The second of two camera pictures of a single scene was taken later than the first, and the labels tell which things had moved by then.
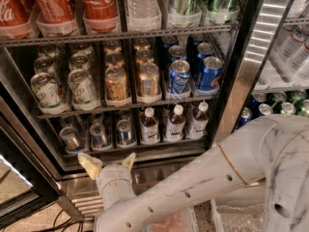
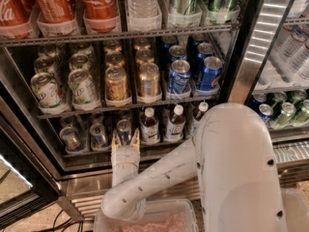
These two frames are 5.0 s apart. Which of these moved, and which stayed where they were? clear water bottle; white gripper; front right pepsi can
Moved: white gripper
Stayed: clear water bottle; front right pepsi can
